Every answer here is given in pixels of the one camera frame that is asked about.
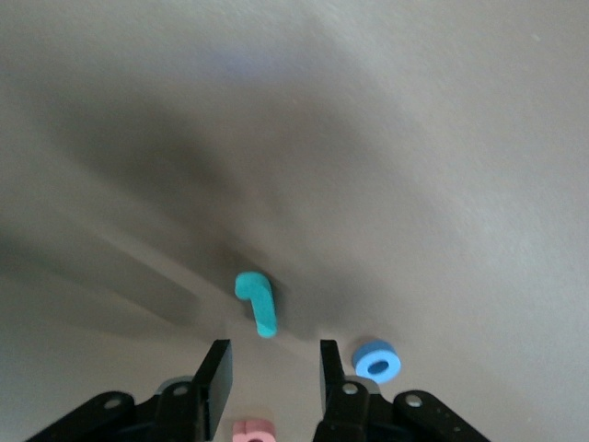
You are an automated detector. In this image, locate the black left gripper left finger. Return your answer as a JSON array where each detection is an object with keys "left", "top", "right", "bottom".
[{"left": 27, "top": 339, "right": 234, "bottom": 442}]

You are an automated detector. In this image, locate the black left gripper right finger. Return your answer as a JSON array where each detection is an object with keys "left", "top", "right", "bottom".
[{"left": 314, "top": 339, "right": 489, "bottom": 442}]

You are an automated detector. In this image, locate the blue foam letter o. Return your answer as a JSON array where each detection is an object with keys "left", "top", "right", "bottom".
[{"left": 352, "top": 340, "right": 403, "bottom": 385}]

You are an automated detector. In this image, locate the salmon red foam letter p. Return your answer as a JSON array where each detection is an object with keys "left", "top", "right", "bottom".
[{"left": 231, "top": 417, "right": 277, "bottom": 442}]

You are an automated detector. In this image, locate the teal hooked foam letter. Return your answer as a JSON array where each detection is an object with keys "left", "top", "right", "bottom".
[{"left": 234, "top": 271, "right": 279, "bottom": 339}]

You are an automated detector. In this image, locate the brown table cover sheet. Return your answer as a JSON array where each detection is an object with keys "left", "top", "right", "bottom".
[{"left": 0, "top": 0, "right": 589, "bottom": 442}]

